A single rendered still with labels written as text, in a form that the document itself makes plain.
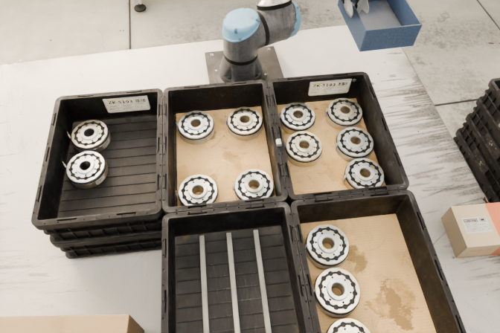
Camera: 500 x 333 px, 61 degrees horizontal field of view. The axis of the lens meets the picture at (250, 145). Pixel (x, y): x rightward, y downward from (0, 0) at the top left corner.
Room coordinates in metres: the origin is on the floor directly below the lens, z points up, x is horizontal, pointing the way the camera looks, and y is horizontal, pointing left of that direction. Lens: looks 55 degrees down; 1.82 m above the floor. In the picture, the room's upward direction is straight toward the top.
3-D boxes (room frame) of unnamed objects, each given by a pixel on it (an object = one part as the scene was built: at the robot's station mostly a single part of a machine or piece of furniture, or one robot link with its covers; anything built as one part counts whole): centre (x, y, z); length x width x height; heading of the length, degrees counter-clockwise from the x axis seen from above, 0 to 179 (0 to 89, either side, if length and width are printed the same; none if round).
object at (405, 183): (0.68, -0.22, 0.92); 0.40 x 0.30 x 0.02; 6
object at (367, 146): (0.69, -0.30, 0.86); 0.10 x 0.10 x 0.01
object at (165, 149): (0.65, 0.08, 0.92); 0.40 x 0.30 x 0.02; 6
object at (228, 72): (1.07, 0.03, 0.80); 0.15 x 0.15 x 0.10
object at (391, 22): (0.94, -0.34, 1.10); 0.20 x 0.15 x 0.07; 10
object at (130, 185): (0.61, 0.38, 0.87); 0.40 x 0.30 x 0.11; 6
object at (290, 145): (0.67, -0.15, 0.86); 0.10 x 0.10 x 0.01
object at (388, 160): (0.68, -0.22, 0.87); 0.40 x 0.30 x 0.11; 6
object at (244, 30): (1.08, 0.02, 0.91); 0.13 x 0.12 x 0.14; 119
